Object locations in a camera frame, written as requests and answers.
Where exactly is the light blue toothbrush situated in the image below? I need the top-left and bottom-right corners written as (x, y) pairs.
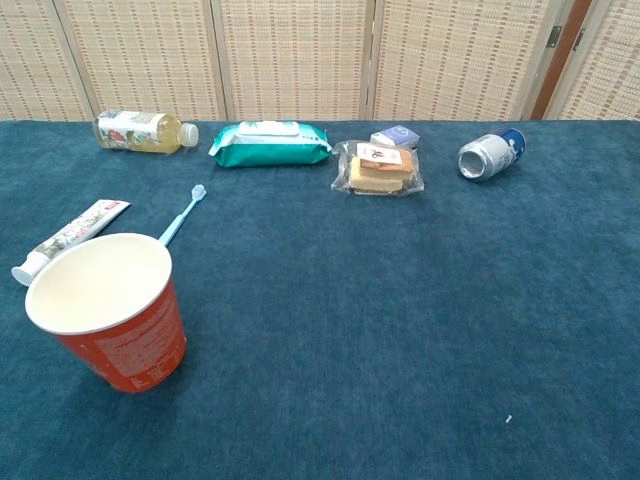
top-left (157, 184), bottom-right (207, 248)

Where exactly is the white floral toothpaste tube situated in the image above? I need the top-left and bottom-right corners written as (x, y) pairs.
top-left (11, 199), bottom-right (132, 288)

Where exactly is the dark blue table cloth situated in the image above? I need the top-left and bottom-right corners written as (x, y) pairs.
top-left (0, 119), bottom-right (640, 480)

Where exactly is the packaged sliced cake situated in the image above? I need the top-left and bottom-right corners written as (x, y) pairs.
top-left (330, 139), bottom-right (426, 197)

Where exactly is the green wet wipes pack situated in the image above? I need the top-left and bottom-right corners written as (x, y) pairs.
top-left (208, 120), bottom-right (333, 168)

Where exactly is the small blue white box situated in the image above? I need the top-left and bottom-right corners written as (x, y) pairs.
top-left (369, 123), bottom-right (421, 149)

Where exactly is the wide bamboo folding screen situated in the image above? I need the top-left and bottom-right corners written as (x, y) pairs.
top-left (0, 0), bottom-right (576, 121)

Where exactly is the blue white drink can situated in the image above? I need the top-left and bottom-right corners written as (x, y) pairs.
top-left (457, 127), bottom-right (528, 181)

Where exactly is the yellow tea plastic bottle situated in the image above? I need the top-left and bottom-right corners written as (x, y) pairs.
top-left (93, 110), bottom-right (200, 155)

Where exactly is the red paper cup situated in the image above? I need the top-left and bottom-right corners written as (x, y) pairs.
top-left (24, 232), bottom-right (188, 394)

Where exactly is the narrow bamboo folding screen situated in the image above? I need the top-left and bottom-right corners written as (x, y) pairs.
top-left (552, 0), bottom-right (640, 121)

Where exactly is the brown wooden post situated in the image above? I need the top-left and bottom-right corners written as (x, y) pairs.
top-left (529, 0), bottom-right (594, 120)

